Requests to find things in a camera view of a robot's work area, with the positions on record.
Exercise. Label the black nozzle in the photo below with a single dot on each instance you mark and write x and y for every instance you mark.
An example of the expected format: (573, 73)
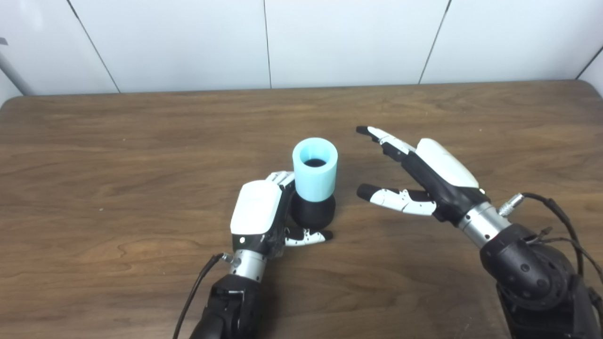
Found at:
(313, 214)

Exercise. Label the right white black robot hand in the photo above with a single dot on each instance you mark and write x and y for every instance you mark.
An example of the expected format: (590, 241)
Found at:
(443, 165)

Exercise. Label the grey wall corner trim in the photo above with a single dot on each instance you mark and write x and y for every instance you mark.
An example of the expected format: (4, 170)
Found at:
(14, 75)

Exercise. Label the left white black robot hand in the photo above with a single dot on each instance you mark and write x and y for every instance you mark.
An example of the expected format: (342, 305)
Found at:
(256, 207)

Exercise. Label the light blue cup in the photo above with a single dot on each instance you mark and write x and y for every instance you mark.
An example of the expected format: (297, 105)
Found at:
(314, 183)

